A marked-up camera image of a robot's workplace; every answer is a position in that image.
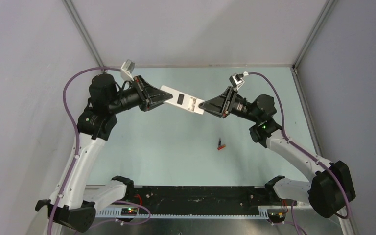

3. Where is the white slotted cable duct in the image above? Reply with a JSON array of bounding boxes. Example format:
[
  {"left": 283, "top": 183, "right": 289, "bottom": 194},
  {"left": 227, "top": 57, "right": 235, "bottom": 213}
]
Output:
[{"left": 95, "top": 207, "right": 269, "bottom": 220}]

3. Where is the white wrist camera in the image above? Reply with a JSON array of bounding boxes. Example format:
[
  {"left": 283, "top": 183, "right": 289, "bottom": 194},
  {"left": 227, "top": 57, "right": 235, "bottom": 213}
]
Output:
[
  {"left": 229, "top": 73, "right": 244, "bottom": 92},
  {"left": 120, "top": 59, "right": 135, "bottom": 81}
]

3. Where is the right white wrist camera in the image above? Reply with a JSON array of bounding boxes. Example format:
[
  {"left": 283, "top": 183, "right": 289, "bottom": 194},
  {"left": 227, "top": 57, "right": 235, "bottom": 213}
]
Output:
[{"left": 229, "top": 73, "right": 244, "bottom": 92}]

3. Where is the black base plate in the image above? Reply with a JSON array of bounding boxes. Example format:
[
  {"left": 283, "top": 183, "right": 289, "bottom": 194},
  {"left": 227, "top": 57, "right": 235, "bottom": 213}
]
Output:
[{"left": 124, "top": 186, "right": 282, "bottom": 216}]

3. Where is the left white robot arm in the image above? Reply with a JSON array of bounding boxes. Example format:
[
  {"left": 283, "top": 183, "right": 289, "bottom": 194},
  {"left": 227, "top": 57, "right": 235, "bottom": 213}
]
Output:
[{"left": 36, "top": 73, "right": 173, "bottom": 235}]

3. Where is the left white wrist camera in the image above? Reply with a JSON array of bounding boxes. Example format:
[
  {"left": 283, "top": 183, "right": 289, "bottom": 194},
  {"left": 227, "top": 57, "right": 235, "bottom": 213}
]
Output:
[{"left": 120, "top": 59, "right": 135, "bottom": 81}]

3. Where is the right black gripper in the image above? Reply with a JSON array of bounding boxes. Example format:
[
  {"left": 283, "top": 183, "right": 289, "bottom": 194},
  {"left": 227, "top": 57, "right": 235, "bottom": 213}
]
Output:
[{"left": 199, "top": 86, "right": 260, "bottom": 123}]

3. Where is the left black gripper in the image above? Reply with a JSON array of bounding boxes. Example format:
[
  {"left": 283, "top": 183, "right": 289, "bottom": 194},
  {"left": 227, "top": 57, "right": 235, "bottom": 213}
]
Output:
[{"left": 108, "top": 75, "right": 172, "bottom": 114}]

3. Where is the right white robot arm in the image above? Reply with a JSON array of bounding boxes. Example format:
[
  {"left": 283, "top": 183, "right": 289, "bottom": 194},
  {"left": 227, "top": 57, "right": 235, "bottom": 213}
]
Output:
[{"left": 199, "top": 87, "right": 356, "bottom": 218}]

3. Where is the white red remote control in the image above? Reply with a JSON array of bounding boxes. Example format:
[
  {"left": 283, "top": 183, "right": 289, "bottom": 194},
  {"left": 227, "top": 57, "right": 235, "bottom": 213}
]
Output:
[{"left": 160, "top": 85, "right": 204, "bottom": 115}]

